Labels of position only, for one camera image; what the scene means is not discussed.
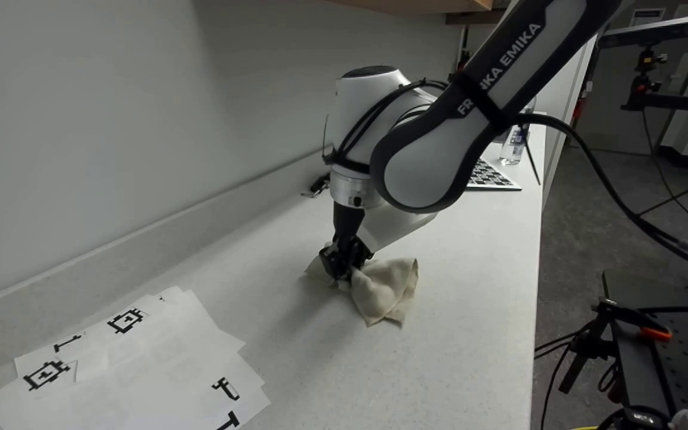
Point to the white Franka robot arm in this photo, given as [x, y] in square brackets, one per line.
[423, 152]

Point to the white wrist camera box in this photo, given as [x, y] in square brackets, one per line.
[392, 228]

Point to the white cloth towel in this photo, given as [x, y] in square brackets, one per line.
[387, 290]

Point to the black tripod stand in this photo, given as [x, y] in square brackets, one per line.
[590, 342]

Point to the white printed tag sheet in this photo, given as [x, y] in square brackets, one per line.
[227, 396]
[169, 323]
[83, 390]

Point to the black overhead camera stand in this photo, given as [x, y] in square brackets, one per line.
[679, 102]

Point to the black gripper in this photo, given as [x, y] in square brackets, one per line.
[347, 225]

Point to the orange tipped black tool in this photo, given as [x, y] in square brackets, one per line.
[650, 334]

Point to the black white calibration checkerboard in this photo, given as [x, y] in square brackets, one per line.
[496, 179]

